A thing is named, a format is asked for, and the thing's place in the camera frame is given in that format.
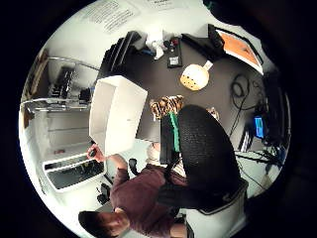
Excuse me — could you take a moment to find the white box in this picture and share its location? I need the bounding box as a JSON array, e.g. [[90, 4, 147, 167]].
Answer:
[[88, 74, 149, 157]]

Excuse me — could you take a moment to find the white drawer tray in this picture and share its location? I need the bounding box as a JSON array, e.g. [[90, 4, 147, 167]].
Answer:
[[42, 152, 107, 193]]

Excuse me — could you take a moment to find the tiger striped soft toy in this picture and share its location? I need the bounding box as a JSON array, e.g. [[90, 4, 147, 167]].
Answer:
[[150, 94, 221, 121]]

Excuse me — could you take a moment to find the black tripod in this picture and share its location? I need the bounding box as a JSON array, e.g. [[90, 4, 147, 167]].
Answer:
[[235, 148, 285, 173]]

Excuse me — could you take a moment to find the small blue lit screen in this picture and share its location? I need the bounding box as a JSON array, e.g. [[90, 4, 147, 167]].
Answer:
[[253, 115, 266, 140]]

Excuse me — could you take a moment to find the the person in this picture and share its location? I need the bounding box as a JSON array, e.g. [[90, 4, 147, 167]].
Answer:
[[77, 142, 199, 238]]

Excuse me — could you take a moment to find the round wooden paddle board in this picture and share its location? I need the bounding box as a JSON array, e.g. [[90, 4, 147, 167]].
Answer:
[[179, 59, 214, 92]]

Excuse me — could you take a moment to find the black device with white label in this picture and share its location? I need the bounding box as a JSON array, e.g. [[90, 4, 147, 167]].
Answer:
[[165, 37, 183, 69]]

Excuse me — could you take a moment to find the stack of black cases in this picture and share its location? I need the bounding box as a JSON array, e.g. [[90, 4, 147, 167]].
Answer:
[[98, 30, 144, 81]]

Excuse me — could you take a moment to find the monitor with orange picture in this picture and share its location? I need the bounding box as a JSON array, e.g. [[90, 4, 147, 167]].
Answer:
[[207, 23, 265, 75]]

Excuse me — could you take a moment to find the white soft toy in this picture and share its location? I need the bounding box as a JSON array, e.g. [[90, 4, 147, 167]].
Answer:
[[144, 30, 166, 60]]

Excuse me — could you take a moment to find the white printed paper sheet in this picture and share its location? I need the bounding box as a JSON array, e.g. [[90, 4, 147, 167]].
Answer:
[[78, 0, 141, 35]]

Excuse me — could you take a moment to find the black coiled cable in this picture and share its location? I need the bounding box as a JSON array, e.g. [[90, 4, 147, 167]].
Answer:
[[228, 73, 264, 137]]

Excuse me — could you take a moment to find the metal wire shelf rack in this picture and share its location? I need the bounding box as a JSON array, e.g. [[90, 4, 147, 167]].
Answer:
[[19, 56, 101, 114]]

